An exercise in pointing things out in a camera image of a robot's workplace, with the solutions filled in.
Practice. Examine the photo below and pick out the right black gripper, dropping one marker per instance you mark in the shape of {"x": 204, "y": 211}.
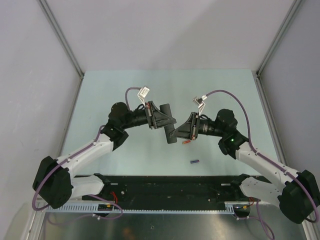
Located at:
{"x": 188, "y": 130}

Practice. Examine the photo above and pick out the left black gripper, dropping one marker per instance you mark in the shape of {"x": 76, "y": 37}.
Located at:
{"x": 156, "y": 119}

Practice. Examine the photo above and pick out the black remote control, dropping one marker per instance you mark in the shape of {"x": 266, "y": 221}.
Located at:
{"x": 166, "y": 109}

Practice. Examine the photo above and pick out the blue purple battery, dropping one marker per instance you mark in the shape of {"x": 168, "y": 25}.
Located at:
{"x": 194, "y": 161}

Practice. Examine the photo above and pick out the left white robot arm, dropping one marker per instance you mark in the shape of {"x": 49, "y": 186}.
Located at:
{"x": 56, "y": 179}

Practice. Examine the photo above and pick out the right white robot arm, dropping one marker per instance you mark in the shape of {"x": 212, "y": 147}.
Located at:
{"x": 295, "y": 193}

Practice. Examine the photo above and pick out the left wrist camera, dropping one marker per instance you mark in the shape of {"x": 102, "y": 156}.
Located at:
{"x": 142, "y": 93}

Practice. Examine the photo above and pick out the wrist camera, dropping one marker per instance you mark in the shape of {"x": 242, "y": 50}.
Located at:
{"x": 142, "y": 93}
{"x": 200, "y": 102}

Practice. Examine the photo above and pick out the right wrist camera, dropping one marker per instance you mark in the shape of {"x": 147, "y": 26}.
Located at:
{"x": 200, "y": 102}

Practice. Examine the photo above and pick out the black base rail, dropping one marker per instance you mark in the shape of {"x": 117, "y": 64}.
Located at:
{"x": 173, "y": 192}

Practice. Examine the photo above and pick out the right aluminium frame post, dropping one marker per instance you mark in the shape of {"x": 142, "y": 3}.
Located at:
{"x": 280, "y": 34}

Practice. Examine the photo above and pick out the aluminium frame post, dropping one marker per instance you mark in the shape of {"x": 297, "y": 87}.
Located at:
{"x": 280, "y": 34}
{"x": 57, "y": 30}

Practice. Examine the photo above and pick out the white slotted cable duct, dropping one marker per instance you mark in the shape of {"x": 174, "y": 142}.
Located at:
{"x": 101, "y": 208}

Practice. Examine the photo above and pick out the left aluminium frame post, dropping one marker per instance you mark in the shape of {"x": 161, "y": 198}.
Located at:
{"x": 57, "y": 30}

